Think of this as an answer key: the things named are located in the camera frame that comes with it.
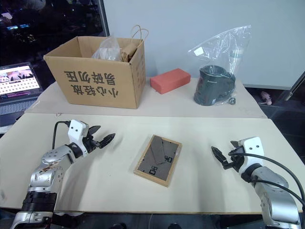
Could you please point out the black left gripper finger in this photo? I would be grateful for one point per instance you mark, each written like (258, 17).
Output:
(106, 140)
(94, 130)

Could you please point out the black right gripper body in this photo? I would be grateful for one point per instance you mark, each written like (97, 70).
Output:
(237, 158)

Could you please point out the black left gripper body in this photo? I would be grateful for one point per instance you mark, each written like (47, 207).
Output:
(90, 143)

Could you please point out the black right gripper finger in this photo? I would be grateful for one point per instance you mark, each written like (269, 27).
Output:
(235, 143)
(220, 156)

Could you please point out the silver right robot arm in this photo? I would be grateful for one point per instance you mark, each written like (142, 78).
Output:
(274, 202)

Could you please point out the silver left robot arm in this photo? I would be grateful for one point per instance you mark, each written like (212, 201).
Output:
(47, 176)

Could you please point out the laptop computer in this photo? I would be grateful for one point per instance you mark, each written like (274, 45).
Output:
(16, 83)

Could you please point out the printed brown cardboard box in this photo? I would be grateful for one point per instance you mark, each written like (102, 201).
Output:
(95, 83)

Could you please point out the pink object on floor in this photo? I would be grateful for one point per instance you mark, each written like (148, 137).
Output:
(266, 97)

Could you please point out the black electric kettle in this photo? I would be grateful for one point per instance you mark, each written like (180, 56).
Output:
(212, 88)

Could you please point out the crumpled clear plastic bag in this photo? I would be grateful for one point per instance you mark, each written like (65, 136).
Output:
(108, 50)

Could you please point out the dark rounded shape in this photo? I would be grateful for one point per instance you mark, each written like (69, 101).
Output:
(119, 226)
(175, 226)

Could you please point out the red rectangular block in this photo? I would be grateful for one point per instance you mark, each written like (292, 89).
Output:
(170, 80)

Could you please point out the large clear plastic bag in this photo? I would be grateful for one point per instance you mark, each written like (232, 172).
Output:
(228, 43)

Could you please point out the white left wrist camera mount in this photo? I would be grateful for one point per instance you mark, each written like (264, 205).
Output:
(76, 130)

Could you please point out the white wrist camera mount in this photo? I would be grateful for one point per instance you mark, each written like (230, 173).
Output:
(253, 148)
(76, 130)

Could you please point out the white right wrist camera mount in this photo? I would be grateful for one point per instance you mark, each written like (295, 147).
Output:
(253, 148)

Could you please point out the wooden picture frame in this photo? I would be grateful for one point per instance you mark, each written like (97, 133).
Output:
(157, 159)

